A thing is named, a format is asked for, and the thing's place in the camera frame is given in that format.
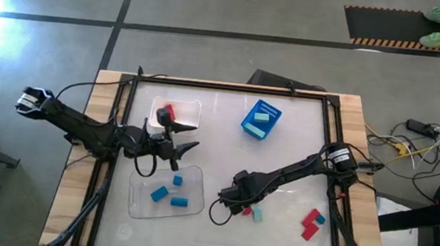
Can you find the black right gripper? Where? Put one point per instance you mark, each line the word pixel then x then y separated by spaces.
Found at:
pixel 239 190

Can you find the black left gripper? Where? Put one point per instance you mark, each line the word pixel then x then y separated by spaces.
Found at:
pixel 158 147

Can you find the small red foam block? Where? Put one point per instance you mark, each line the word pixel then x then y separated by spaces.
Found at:
pixel 248 212

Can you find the pale teal wedge block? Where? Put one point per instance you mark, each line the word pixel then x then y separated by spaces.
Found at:
pixel 258 215

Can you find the red rectangular foam block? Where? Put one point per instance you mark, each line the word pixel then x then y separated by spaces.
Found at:
pixel 310 232
pixel 172 109
pixel 311 217

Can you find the small blue foam block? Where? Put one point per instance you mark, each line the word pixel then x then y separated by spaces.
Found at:
pixel 177 180
pixel 320 219

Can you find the blue foam cylinder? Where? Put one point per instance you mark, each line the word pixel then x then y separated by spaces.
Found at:
pixel 179 202

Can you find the blue rectangular foam block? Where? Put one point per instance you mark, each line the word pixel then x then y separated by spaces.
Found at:
pixel 159 194

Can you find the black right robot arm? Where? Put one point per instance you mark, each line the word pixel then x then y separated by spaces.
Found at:
pixel 301 168

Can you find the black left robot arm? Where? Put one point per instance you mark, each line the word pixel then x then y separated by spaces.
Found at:
pixel 80 126

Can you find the white plastic bin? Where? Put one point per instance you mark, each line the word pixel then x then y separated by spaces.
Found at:
pixel 188 115

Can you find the clear plastic bin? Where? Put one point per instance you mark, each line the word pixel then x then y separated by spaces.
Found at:
pixel 192 194

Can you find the blue plastic basket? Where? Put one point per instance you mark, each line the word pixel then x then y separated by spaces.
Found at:
pixel 274 114

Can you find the white paper sheet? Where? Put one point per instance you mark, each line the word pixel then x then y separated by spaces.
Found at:
pixel 396 236

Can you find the black power adapter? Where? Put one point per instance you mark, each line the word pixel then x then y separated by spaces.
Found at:
pixel 420 127

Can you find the black hazard-striped floor mat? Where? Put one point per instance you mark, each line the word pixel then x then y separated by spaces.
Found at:
pixel 386 26

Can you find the black table frame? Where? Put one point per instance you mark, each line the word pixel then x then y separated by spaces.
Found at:
pixel 228 87

